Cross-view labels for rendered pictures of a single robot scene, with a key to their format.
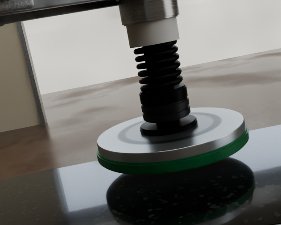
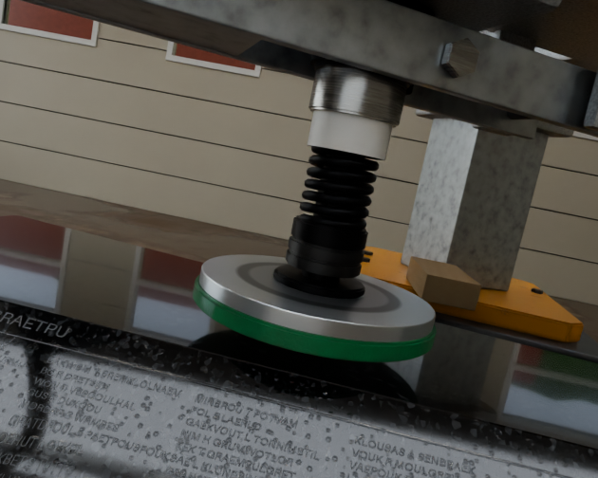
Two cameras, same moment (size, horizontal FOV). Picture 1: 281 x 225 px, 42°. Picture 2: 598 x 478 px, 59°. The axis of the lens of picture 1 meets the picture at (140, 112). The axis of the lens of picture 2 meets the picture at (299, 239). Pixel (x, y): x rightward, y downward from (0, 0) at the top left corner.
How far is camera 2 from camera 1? 0.99 m
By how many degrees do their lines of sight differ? 158
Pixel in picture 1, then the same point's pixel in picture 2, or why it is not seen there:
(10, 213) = (536, 375)
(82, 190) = (448, 362)
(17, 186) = (592, 423)
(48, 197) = (498, 375)
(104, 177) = (420, 368)
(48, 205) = (486, 363)
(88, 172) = (455, 390)
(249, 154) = not seen: hidden behind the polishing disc
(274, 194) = not seen: hidden behind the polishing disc
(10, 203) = (557, 390)
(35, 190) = (535, 395)
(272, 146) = (166, 303)
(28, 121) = not seen: outside the picture
